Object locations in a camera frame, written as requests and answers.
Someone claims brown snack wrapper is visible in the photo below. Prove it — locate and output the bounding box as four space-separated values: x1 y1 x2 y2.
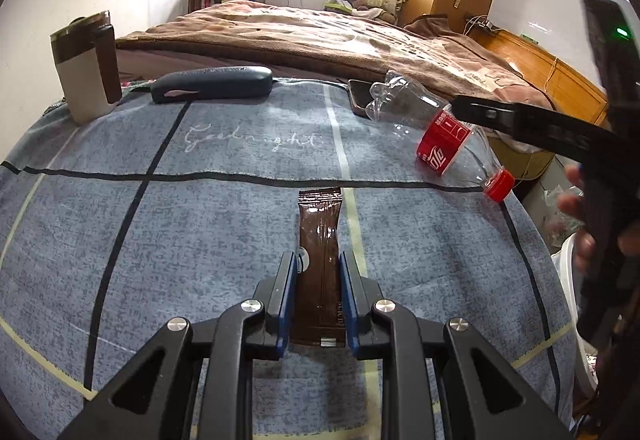
291 189 345 348

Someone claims clear plastic cola bottle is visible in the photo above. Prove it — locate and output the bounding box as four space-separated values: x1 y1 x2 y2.
366 70 515 203

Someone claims white trash bin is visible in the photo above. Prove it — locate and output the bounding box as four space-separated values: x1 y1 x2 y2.
551 234 598 397

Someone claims person's right hand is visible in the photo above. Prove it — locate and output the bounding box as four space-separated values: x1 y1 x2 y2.
555 163 640 275

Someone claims wooden headboard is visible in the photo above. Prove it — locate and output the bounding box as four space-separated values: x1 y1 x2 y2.
470 27 608 127

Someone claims green plastic bag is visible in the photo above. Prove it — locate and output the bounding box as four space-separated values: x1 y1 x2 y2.
542 185 582 248

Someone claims blue grid tablecloth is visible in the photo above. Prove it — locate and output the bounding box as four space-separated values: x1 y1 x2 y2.
1 80 575 439

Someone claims black smartphone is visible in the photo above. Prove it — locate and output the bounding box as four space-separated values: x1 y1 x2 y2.
347 79 383 120

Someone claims dark blue glasses case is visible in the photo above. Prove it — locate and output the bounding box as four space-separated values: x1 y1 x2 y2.
150 66 273 104

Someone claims bed with brown blanket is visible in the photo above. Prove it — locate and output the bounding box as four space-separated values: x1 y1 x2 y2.
116 0 553 109

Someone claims brown white thermos mug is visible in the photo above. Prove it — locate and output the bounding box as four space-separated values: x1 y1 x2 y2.
50 10 122 126

